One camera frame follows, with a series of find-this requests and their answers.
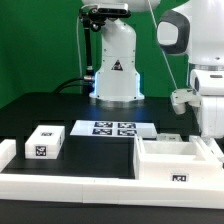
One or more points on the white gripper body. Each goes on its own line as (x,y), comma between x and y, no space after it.
(211,117)

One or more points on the white cabinet door panel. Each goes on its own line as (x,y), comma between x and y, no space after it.
(210,148)

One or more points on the white cabinet body box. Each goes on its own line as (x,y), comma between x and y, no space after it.
(168,161)

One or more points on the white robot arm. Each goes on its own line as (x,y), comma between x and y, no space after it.
(194,29)

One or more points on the white cabinet top block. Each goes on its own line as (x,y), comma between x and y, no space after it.
(45,142)

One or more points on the white U-shaped border fence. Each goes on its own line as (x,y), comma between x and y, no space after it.
(112,191)

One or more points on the white marker base plate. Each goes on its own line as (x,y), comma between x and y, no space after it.
(113,129)

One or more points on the grey overhead camera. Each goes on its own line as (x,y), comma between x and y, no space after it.
(112,10)

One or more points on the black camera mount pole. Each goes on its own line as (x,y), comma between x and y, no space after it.
(89,40)

